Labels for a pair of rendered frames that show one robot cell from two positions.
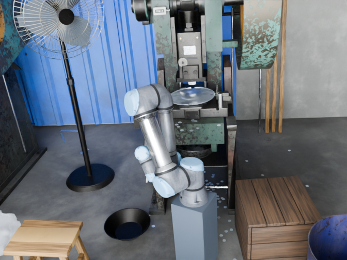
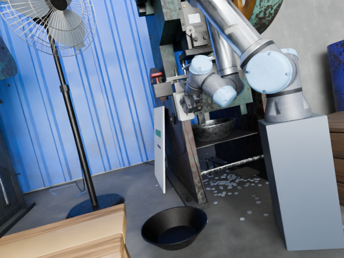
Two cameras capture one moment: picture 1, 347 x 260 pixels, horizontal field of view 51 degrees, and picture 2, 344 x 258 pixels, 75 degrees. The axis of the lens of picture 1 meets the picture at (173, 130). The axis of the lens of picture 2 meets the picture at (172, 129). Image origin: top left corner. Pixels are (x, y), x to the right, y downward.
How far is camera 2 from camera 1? 1.51 m
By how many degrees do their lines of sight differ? 27
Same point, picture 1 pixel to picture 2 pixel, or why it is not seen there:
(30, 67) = (14, 131)
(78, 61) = (64, 117)
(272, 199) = not seen: outside the picture
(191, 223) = (308, 145)
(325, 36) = not seen: hidden behind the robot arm
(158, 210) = (200, 204)
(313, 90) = not seen: hidden behind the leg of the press
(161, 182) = (272, 53)
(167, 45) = (174, 9)
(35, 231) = (28, 242)
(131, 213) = (169, 215)
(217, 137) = (244, 95)
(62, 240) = (97, 234)
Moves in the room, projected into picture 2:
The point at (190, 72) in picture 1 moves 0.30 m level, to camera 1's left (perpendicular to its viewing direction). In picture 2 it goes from (199, 39) to (152, 44)
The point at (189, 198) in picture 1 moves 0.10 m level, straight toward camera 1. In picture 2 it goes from (294, 105) to (322, 103)
